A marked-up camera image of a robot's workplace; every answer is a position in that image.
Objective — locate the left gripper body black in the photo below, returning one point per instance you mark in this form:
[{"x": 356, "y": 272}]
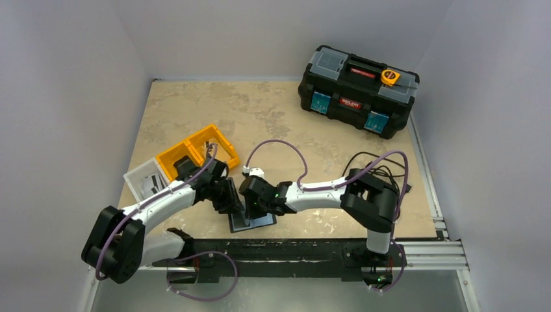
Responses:
[{"x": 220, "y": 195}]

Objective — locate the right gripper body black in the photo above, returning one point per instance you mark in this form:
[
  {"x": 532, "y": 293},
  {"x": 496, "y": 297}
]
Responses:
[{"x": 251, "y": 206}]

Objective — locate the card with black stripe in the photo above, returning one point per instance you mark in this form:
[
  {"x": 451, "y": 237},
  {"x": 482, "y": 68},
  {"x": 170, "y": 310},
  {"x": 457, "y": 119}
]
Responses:
[{"x": 213, "y": 149}]

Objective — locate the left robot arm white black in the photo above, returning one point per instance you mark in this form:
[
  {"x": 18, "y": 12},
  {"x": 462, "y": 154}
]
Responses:
[{"x": 115, "y": 245}]

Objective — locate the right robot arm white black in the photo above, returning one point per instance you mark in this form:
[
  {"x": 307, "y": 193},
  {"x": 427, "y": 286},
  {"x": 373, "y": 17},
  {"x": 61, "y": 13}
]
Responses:
[{"x": 369, "y": 200}]

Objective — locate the yellow plastic bin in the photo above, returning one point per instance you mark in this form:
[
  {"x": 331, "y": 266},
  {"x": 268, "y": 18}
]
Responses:
[{"x": 194, "y": 147}]

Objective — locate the white plastic bin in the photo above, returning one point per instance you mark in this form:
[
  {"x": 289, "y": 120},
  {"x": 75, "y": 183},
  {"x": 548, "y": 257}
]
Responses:
[{"x": 146, "y": 180}]

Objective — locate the black plastic toolbox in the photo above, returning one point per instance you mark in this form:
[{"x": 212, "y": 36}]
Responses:
[{"x": 346, "y": 87}]

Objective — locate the orange tape measure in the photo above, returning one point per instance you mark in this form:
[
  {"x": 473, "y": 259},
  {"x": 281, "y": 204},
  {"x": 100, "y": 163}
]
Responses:
[{"x": 389, "y": 77}]

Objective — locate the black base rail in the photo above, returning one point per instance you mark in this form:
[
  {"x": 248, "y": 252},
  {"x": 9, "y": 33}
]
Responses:
[{"x": 207, "y": 260}]

